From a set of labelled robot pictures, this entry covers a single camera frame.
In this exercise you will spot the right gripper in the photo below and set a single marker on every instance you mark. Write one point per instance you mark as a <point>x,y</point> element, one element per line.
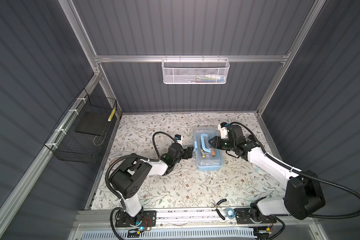
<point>216,140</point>

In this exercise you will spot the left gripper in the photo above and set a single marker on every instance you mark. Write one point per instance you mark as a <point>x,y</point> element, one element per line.
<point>189,153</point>

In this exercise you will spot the light blue plastic toolbox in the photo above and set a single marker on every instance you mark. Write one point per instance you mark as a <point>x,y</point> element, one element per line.
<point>201,140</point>

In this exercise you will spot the yellow black screwdriver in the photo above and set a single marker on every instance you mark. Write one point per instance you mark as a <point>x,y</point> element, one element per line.
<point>203,153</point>

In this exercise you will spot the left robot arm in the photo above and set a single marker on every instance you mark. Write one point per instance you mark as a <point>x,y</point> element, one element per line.
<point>125,176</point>

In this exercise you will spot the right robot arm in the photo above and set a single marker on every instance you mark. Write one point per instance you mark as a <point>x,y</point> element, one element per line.
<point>303,195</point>

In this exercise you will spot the markers in white basket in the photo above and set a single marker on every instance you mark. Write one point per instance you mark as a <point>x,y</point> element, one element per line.
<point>207,79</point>

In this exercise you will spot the blue tape roll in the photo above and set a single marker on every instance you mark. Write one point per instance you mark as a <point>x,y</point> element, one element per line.
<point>230,213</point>

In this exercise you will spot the yellow marker in basket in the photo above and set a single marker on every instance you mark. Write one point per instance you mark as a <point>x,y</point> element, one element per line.
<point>111,114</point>

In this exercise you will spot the white perforated vent strip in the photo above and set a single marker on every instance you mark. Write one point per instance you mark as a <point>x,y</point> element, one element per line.
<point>192,233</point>

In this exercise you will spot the black foam pad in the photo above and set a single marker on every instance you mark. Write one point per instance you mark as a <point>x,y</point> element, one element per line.
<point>92,124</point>

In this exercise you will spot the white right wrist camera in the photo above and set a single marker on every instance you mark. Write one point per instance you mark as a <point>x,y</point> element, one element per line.
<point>222,127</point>

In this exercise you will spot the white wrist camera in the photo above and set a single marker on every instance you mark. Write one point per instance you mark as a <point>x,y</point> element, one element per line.
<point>178,139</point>
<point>222,127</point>

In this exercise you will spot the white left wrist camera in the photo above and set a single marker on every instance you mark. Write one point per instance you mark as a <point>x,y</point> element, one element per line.
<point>178,139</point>

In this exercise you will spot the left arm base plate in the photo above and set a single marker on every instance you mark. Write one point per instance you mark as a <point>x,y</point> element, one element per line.
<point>142,219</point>

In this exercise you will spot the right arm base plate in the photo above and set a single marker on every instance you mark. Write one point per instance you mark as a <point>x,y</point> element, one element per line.
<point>246,216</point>

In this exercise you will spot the white wire mesh basket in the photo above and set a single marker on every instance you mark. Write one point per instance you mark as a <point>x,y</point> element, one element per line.
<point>176,70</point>

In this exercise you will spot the black wire basket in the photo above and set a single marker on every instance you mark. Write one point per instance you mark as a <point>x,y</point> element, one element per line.
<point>67,145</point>

